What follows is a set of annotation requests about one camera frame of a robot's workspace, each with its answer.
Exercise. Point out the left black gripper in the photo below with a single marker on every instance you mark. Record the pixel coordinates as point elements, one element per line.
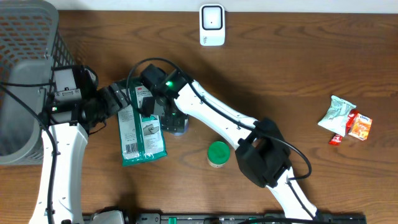
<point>115,100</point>

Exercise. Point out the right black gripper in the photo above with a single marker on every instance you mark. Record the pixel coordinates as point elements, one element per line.
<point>174,125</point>

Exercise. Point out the white plastic bottle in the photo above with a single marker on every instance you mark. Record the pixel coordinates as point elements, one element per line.
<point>176,124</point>

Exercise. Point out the green white instruction package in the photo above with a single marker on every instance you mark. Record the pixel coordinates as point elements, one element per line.
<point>141,137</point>

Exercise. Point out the green lid small jar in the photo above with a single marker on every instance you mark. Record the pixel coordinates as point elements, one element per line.
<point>218,154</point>

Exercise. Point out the teal wet wipes pack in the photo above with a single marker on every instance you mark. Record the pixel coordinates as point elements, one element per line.
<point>336,114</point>

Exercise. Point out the red Nescafe stick sachet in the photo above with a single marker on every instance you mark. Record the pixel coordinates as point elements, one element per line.
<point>338,137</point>

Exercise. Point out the orange white small packet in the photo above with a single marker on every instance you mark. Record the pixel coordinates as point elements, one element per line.
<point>361,127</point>

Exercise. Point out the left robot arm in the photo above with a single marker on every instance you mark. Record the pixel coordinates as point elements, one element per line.
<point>72,112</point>

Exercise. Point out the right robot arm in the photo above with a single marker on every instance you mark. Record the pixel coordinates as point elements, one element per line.
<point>261,150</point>

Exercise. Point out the white barcode scanner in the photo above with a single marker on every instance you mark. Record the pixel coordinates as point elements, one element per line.
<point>212,25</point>

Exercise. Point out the grey plastic mesh basket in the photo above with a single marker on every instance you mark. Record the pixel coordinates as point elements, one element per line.
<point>31,47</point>

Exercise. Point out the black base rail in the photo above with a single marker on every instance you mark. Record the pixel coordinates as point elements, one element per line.
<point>117,217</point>

